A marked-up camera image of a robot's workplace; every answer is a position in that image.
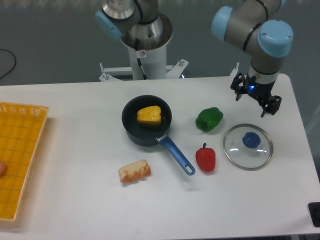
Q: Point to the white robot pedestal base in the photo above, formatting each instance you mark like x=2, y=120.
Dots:
x=147, y=50

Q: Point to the red bell pepper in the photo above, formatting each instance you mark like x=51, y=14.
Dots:
x=206, y=158

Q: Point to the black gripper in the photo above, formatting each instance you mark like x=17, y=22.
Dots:
x=259, y=87

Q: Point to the dark pot with blue handle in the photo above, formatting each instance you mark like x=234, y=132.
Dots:
x=155, y=129

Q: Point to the green bell pepper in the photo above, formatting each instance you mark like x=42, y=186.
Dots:
x=209, y=118

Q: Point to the toy bread loaf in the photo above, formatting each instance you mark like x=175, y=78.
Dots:
x=134, y=171

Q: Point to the person fingertip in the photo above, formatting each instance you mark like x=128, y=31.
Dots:
x=3, y=168

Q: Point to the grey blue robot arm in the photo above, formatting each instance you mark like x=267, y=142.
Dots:
x=249, y=28

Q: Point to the black device at table edge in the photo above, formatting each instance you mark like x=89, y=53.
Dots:
x=314, y=210

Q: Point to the yellow bell pepper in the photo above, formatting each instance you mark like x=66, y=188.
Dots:
x=150, y=116

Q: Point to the yellow plastic basket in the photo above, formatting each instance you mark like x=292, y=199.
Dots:
x=21, y=127

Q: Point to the glass pot lid blue knob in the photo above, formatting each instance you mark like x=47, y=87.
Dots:
x=248, y=147

